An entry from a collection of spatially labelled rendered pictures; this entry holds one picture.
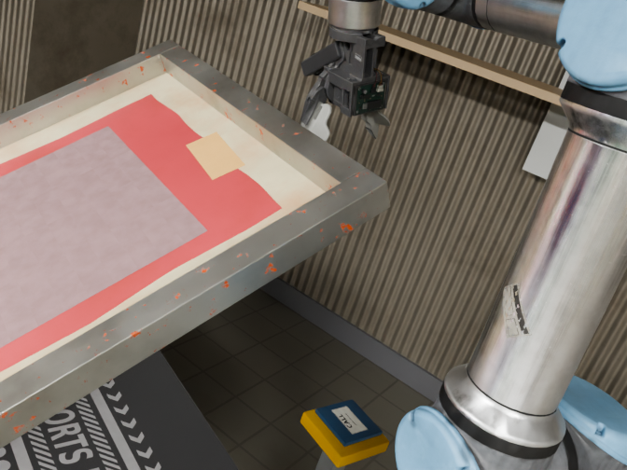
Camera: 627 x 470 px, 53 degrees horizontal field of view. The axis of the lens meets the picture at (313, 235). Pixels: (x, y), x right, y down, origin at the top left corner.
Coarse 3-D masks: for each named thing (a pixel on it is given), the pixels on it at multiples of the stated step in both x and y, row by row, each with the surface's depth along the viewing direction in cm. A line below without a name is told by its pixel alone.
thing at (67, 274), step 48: (144, 192) 82; (192, 192) 80; (240, 192) 79; (48, 240) 78; (96, 240) 77; (144, 240) 75; (192, 240) 74; (0, 288) 73; (48, 288) 72; (96, 288) 70; (0, 336) 67; (48, 336) 66
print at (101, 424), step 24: (72, 408) 109; (96, 408) 111; (120, 408) 112; (48, 432) 103; (72, 432) 104; (96, 432) 106; (120, 432) 107; (0, 456) 96; (24, 456) 97; (48, 456) 99; (72, 456) 100; (96, 456) 101; (120, 456) 103; (144, 456) 104
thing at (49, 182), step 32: (96, 128) 97; (128, 128) 96; (160, 128) 94; (32, 160) 93; (64, 160) 92; (96, 160) 90; (128, 160) 89; (160, 160) 87; (0, 192) 88; (32, 192) 87; (64, 192) 86; (96, 192) 84; (0, 224) 83; (32, 224) 81
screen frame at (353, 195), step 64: (128, 64) 104; (192, 64) 100; (0, 128) 96; (256, 128) 85; (384, 192) 70; (256, 256) 64; (128, 320) 61; (192, 320) 63; (0, 384) 58; (64, 384) 58; (0, 448) 57
